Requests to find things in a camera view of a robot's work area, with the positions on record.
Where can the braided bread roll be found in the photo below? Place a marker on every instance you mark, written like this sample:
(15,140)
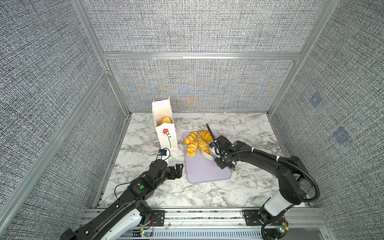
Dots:
(192,148)

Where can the glazed donut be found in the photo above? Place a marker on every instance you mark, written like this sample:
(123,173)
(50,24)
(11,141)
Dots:
(166,120)

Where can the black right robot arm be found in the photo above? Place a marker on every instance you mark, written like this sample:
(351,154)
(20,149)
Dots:
(296,185)

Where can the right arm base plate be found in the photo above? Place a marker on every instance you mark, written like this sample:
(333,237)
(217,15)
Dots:
(259,217)

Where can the metal tongs with white tips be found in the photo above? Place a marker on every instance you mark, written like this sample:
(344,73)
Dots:
(207,155)

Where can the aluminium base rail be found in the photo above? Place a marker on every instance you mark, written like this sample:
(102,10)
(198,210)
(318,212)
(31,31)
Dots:
(216,223)

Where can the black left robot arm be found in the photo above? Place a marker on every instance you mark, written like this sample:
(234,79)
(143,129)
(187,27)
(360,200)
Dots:
(130,209)

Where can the white paper bag with rose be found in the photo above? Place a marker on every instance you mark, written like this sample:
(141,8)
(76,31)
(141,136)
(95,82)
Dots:
(166,133)

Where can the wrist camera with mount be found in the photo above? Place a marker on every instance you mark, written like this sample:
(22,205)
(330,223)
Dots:
(213,148)
(164,155)

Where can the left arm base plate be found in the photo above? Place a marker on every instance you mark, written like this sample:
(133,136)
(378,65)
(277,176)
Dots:
(156,219)

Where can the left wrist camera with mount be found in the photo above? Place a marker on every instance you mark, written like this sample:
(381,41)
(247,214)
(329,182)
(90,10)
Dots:
(164,155)

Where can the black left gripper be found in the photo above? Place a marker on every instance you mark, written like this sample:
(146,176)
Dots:
(174,175)

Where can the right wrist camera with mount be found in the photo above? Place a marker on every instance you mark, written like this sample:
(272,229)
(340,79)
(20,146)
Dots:
(213,148)

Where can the lilac plastic tray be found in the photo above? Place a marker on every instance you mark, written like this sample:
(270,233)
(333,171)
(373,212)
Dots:
(200,169)

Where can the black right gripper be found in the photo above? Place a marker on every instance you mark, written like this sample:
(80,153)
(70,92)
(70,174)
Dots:
(220,165)

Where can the small croissant top left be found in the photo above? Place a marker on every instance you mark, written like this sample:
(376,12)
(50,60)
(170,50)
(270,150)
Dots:
(191,138)

